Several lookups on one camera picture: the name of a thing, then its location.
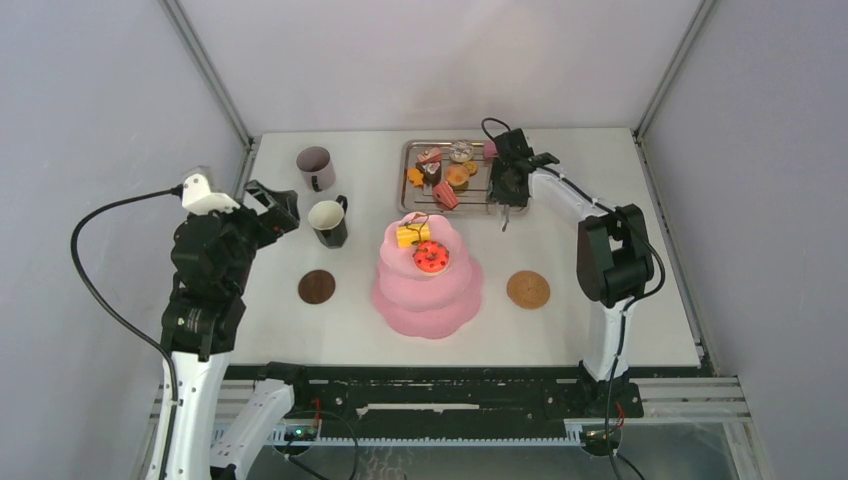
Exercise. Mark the stainless steel serving tray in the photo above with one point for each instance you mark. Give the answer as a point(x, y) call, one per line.
point(472, 196)

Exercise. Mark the pink three-tier cake stand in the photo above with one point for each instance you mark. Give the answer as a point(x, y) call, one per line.
point(420, 305)

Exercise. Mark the right aluminium frame post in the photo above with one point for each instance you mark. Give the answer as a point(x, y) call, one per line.
point(693, 31)

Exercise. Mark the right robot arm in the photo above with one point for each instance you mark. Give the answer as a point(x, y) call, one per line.
point(616, 267)

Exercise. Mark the white donut with chocolate drizzle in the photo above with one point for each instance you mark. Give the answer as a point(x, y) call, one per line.
point(461, 151)

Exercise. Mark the mauve cup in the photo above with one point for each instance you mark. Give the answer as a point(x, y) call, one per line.
point(315, 165)

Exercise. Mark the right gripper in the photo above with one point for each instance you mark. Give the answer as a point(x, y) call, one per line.
point(495, 191)

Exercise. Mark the red cake slice with orange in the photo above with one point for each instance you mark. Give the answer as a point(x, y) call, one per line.
point(431, 155)

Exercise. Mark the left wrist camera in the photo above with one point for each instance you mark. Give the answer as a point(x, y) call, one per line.
point(199, 196)

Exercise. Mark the round yellow biscuit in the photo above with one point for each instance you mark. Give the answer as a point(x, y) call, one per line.
point(471, 167)

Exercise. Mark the light woven round coaster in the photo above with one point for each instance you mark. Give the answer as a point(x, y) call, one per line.
point(528, 290)

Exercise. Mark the stainless steel food tongs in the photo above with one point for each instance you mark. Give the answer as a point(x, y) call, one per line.
point(505, 217)

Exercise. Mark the orange fish-shaped cake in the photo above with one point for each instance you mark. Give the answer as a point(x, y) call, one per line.
point(415, 177)

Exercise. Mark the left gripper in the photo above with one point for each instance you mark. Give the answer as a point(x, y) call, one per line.
point(281, 214)

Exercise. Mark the left aluminium frame post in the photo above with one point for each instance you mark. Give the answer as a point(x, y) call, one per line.
point(185, 30)

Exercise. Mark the yellow cake slice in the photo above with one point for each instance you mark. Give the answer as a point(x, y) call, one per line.
point(412, 234)

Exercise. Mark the red layered cake slice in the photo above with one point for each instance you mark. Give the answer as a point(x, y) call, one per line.
point(444, 195)

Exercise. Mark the dark brown round coaster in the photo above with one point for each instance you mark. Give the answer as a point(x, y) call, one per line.
point(316, 287)

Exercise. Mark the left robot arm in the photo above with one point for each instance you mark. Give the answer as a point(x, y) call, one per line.
point(213, 252)

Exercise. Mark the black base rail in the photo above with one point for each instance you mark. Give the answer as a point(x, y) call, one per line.
point(449, 403)

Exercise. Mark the black cup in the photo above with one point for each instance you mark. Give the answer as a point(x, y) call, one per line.
point(327, 220)

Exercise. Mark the pink square cake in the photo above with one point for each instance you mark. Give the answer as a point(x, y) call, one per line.
point(490, 152)

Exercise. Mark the round golden bread bun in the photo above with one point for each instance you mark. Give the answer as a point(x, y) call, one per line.
point(456, 175)

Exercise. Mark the aluminium frame post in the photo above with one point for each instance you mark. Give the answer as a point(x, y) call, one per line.
point(185, 30)
point(693, 31)

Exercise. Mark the chocolate cake slice with cream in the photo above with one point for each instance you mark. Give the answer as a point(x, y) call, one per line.
point(432, 172)

